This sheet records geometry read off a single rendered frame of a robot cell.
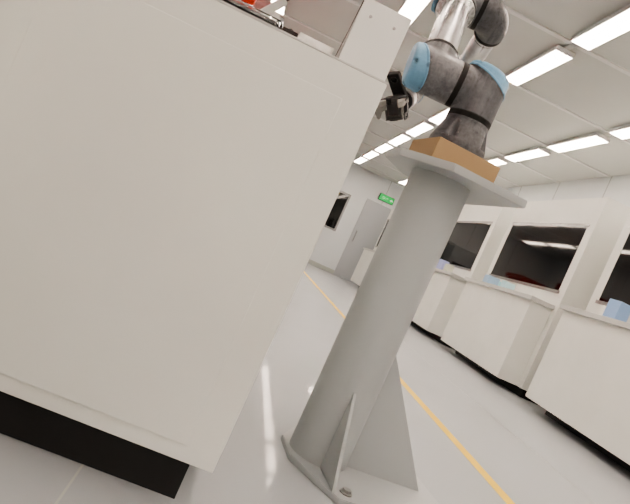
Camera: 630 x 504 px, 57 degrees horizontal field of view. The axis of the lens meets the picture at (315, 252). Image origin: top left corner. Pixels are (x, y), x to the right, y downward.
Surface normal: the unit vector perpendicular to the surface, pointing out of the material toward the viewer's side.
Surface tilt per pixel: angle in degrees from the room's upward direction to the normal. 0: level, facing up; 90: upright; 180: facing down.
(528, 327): 90
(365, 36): 90
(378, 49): 90
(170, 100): 90
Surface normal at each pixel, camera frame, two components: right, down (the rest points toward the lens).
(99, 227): 0.11, 0.06
